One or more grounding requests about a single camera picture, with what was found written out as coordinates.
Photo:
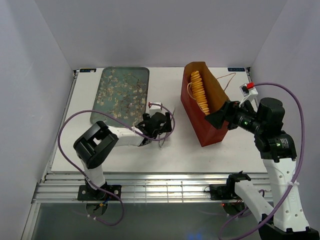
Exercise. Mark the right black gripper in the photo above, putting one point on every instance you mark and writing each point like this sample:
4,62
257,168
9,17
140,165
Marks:
229,112

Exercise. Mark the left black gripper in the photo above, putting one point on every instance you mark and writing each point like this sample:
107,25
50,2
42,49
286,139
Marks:
167,126

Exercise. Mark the red paper bag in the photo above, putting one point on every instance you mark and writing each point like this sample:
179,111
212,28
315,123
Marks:
216,97

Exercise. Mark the metal serving tongs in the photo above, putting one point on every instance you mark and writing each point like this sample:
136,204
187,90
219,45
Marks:
165,134

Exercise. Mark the long orange baguette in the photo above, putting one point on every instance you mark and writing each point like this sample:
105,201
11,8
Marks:
198,91

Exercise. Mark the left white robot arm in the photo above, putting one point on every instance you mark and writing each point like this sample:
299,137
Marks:
94,146

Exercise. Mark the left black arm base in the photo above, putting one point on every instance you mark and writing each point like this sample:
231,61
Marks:
87,193

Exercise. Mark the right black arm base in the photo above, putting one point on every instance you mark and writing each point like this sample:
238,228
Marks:
221,192

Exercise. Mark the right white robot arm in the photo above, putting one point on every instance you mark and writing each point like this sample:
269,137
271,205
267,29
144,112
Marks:
285,218

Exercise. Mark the floral metal tray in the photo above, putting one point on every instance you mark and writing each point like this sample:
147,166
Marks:
122,93

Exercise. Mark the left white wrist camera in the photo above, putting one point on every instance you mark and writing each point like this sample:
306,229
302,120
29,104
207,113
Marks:
155,107

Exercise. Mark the aluminium frame rail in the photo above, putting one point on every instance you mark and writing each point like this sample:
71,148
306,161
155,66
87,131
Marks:
137,188

